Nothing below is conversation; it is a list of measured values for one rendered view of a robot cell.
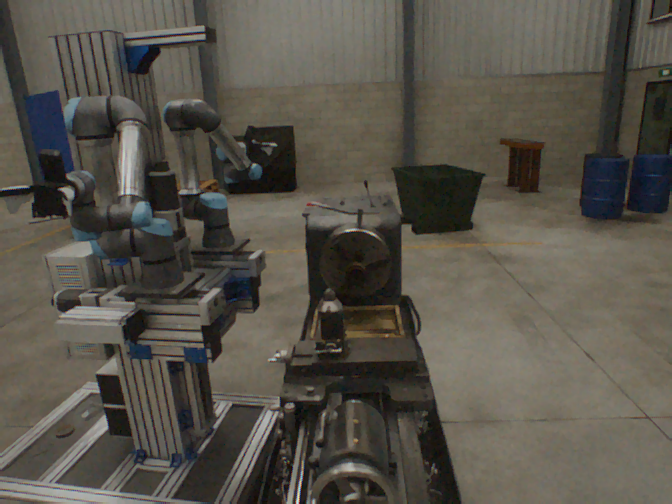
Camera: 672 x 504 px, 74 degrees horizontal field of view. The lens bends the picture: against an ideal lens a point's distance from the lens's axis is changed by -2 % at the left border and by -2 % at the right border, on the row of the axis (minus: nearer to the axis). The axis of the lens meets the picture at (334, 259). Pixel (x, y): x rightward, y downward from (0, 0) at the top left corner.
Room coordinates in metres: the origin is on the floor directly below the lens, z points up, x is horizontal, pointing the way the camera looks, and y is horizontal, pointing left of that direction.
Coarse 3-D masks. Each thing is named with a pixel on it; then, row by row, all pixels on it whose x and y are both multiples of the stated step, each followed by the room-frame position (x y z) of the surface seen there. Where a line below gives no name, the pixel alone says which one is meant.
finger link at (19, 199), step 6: (24, 186) 1.05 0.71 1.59; (0, 192) 0.98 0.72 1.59; (6, 192) 1.00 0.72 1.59; (12, 192) 1.01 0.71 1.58; (18, 192) 1.03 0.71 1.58; (24, 192) 1.03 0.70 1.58; (6, 198) 1.01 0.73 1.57; (12, 198) 1.02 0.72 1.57; (18, 198) 1.03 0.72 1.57; (24, 198) 1.04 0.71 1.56; (30, 198) 1.06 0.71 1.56; (6, 204) 1.01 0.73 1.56; (12, 204) 1.02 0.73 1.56; (18, 204) 1.03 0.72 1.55; (12, 210) 1.02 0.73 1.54
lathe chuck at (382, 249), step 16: (352, 240) 1.89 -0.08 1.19; (368, 240) 1.89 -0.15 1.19; (384, 240) 1.94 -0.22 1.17; (320, 256) 1.90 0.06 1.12; (336, 256) 1.90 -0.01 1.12; (368, 256) 1.89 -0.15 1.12; (320, 272) 1.90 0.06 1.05; (336, 272) 1.90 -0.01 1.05; (384, 272) 1.88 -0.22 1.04; (336, 288) 1.90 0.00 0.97; (368, 288) 1.89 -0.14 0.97
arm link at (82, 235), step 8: (80, 208) 1.24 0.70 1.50; (88, 208) 1.25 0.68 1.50; (96, 208) 1.27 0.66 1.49; (104, 208) 1.27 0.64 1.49; (72, 216) 1.24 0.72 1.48; (80, 216) 1.24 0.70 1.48; (88, 216) 1.25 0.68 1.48; (96, 216) 1.25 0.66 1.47; (104, 216) 1.25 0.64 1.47; (72, 224) 1.24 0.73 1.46; (80, 224) 1.24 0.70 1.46; (88, 224) 1.24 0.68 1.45; (96, 224) 1.25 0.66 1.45; (104, 224) 1.25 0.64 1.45; (72, 232) 1.25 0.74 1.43; (80, 232) 1.24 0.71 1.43; (88, 232) 1.24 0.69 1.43; (96, 232) 1.26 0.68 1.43; (80, 240) 1.24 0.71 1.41; (88, 240) 1.24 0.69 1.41
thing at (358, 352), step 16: (288, 352) 1.35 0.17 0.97; (304, 352) 1.34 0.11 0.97; (352, 352) 1.32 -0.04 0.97; (368, 352) 1.32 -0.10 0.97; (384, 352) 1.31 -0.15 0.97; (400, 352) 1.31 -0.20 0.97; (288, 368) 1.30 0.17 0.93; (304, 368) 1.28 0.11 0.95; (320, 368) 1.28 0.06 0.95; (336, 368) 1.27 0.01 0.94; (352, 368) 1.27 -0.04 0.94; (368, 368) 1.27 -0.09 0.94; (384, 368) 1.26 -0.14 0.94; (400, 368) 1.26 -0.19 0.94; (416, 368) 1.26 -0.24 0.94
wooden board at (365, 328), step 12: (348, 312) 1.83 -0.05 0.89; (396, 312) 1.76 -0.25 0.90; (348, 324) 1.71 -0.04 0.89; (360, 324) 1.70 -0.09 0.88; (372, 324) 1.70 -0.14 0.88; (384, 324) 1.69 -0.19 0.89; (396, 324) 1.69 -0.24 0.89; (312, 336) 1.58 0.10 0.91; (348, 336) 1.56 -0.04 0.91; (360, 336) 1.56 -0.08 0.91; (372, 336) 1.55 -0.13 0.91; (396, 336) 1.54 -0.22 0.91
